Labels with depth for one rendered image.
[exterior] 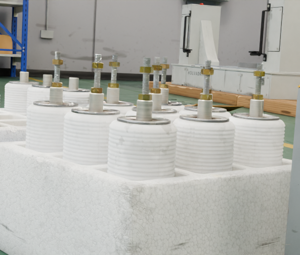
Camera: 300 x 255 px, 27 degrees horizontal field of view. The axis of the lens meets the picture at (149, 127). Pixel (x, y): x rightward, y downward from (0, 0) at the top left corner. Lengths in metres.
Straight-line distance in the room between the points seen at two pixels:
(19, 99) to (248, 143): 0.77
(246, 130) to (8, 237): 0.43
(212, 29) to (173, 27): 2.29
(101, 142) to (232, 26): 7.55
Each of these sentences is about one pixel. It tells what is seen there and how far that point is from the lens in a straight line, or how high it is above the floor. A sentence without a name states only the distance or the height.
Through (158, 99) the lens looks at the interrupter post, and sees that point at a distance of 1.04.
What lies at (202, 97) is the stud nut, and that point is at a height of 0.28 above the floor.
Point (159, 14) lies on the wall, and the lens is 7.97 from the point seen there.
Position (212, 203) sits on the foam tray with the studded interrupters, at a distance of 0.90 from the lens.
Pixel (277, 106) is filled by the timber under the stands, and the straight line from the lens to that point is 4.23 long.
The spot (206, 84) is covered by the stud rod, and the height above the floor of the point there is 0.30.
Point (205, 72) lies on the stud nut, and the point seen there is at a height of 0.32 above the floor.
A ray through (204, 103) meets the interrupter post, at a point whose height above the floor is 0.28.
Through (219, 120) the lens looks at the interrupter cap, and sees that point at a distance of 0.94.
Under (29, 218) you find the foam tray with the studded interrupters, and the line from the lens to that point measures 1.02.
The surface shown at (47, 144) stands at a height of 0.19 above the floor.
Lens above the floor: 0.35
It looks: 7 degrees down
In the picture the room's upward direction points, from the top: 3 degrees clockwise
